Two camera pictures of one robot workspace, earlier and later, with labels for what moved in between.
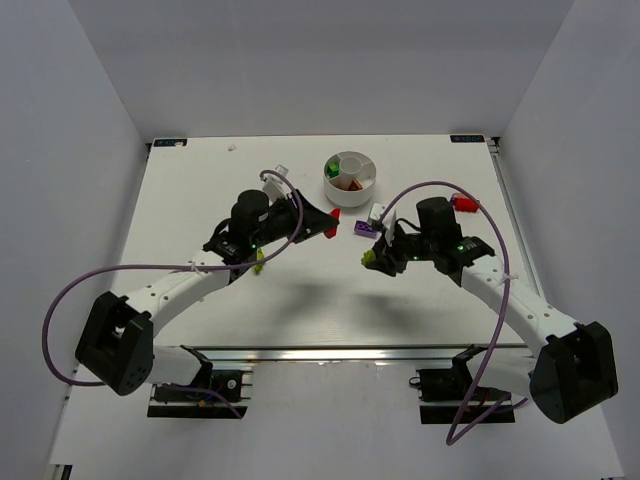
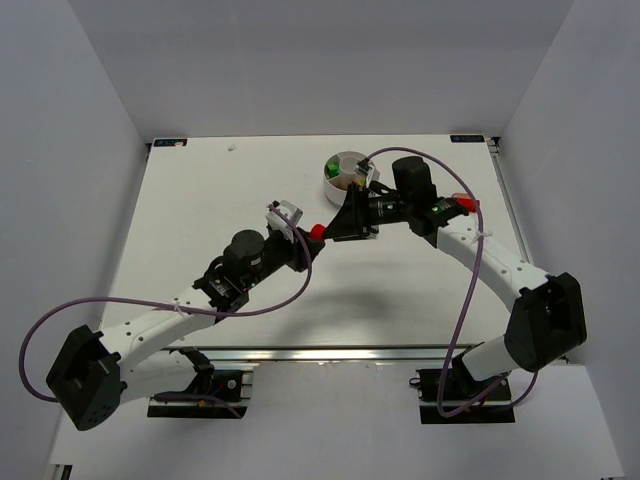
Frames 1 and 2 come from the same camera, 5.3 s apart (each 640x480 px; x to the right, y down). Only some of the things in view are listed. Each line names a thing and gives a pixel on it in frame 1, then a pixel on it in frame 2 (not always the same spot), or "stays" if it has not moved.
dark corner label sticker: [466, 138] stays
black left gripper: [304, 218] to [300, 249]
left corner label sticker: [170, 142] stays
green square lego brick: [332, 170] stays
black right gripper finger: [390, 266] to [350, 230]
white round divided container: [349, 178] stays
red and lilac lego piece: [464, 203] stays
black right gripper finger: [382, 250] to [354, 211]
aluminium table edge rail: [204, 354] stays
